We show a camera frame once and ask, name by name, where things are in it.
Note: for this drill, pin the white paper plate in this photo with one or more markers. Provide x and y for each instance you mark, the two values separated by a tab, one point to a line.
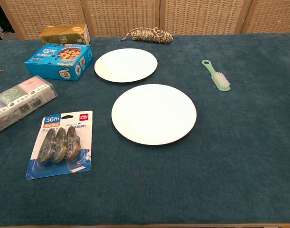
125	65
154	114

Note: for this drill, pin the green scrubbing brush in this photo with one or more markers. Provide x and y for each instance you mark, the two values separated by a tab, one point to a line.
219	79

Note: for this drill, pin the correction tape blister pack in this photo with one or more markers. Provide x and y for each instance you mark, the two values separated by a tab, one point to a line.
61	142

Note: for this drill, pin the teal table cloth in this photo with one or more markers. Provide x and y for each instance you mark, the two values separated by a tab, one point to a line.
230	142

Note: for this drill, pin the blue cookie box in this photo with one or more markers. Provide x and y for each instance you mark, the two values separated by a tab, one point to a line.
61	60

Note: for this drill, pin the woven folding screen panel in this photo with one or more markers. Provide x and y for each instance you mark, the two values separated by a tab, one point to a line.
42	16
273	15
121	16
201	16

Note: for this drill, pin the gold cardboard box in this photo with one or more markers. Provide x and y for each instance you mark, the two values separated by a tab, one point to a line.
64	34

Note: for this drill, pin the pastel tissue multipack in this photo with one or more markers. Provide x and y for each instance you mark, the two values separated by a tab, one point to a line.
19	99

